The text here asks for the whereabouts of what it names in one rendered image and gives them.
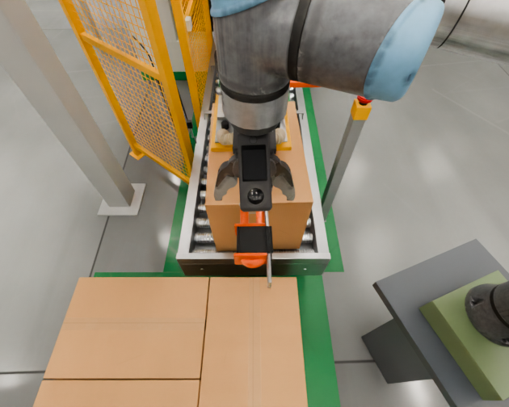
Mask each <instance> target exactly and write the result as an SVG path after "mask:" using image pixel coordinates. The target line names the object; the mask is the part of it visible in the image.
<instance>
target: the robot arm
mask: <svg viewBox="0 0 509 407"><path fill-rule="evenodd" d="M211 4H212V7H211V9H210V15H211V16H212V21H213V28H214V36H215V43H216V51H217V64H218V72H219V79H220V87H217V88H216V93H217V95H222V97H221V100H222V109H223V112H224V115H225V118H226V119H227V120H228V121H229V122H230V123H231V125H232V127H233V154H234V155H233V156H232V157H231V158H230V159H229V160H228V161H225V162H223V163H222V164H221V166H220V168H219V170H218V172H217V180H216V183H215V187H214V199H215V200H216V201H221V200H222V197H223V196H224V195H226V194H227V190H228V189H230V188H232V187H235V186H236V185H237V183H238V178H239V195H240V209H241V210H242V211H243V212H265V211H270V210H271V209H272V197H271V184H272V185H273V186H274V187H277V188H279V189H281V190H282V194H283V195H285V196H286V197H287V200H289V201H293V200H294V199H295V187H294V183H293V180H292V172H291V170H290V168H289V166H288V164H287V163H286V162H284V161H281V160H280V159H279V158H278V157H277V156H276V155H275V154H276V126H277V125H278V123H279V122H280V121H282V119H283V118H284V117H285V116H286V112H287V107H288V94H289V87H290V80H293V81H297V82H303V83H306V84H310V85H314V86H320V87H324V88H327V89H332V90H337V91H342V92H345V93H348V94H355V95H359V96H363V97H365V98H366V99H367V100H374V99H377V100H382V101H386V102H395V101H398V100H399V99H401V98H402V97H403V96H404V95H405V93H406V92H407V91H408V89H409V87H410V84H411V83H412V81H413V80H414V77H415V75H416V73H417V72H418V70H419V67H420V65H421V64H422V61H423V58H424V57H425V55H426V53H427V50H428V48H429V46H431V47H434V48H440V49H444V50H448V51H451V52H457V53H460V54H464V55H467V56H471V57H476V58H480V59H483V60H487V61H493V62H496V63H499V64H503V65H509V0H211ZM465 310H466V313H467V315H468V318H469V320H470V321H471V323H472V324H473V326H474V327H475V329H476V330H477V331H478V332H479V333H480V334H481V335H482V336H483V337H485V338H486V339H488V340H489V341H491V342H493V343H495V344H497V345H500V346H505V347H509V281H507V282H505V283H501V284H492V283H484V284H480V285H478V286H476V287H473V288H471V289H470V290H469V291H468V293H467V295H466V297H465Z"/></svg>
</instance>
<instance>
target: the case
mask: <svg viewBox="0 0 509 407"><path fill-rule="evenodd" d="M214 107H215V103H213V104H212V118H211V130H210V141H209V152H208V173H207V185H206V196H205V207H206V211H207V214H208V220H209V224H210V227H211V230H212V235H213V239H214V242H215V246H216V249H217V252H222V251H237V236H236V235H235V228H234V224H240V206H239V203H240V195H239V178H238V183H237V185H236V186H235V187H232V188H230V189H228V190H227V194H226V195H224V196H223V197H222V200H221V201H216V200H215V199H214V187H215V183H216V180H217V172H218V170H219V168H220V166H221V164H222V163H223V162H225V161H228V160H229V159H230V158H231V157H232V156H233V155H234V154H233V151H228V152H212V151H211V139H212V124H213V116H214ZM287 112H288V124H289V130H290V137H291V143H292V150H290V151H276V154H275V155H276V156H277V157H278V158H279V159H280V160H281V161H284V162H286V163H287V164H288V166H289V168H290V170H291V172H292V180H293V183H294V187H295V199H294V200H293V201H289V200H287V197H286V196H285V195H283V194H282V190H281V189H279V188H277V187H274V186H273V188H272V192H271V197H272V209H271V210H270V211H268V222H269V226H271V230H272V243H273V249H274V250H290V249H300V246H301V241H302V238H303V236H304V232H305V228H306V225H307V222H308V219H309V214H310V212H311V209H312V206H313V195H312V191H311V186H310V182H309V174H308V170H307V165H306V160H305V153H304V149H303V144H302V139H301V132H300V127H299V123H298V118H297V110H296V106H295V102H288V107H287ZM252 223H256V214H249V224H252Z"/></svg>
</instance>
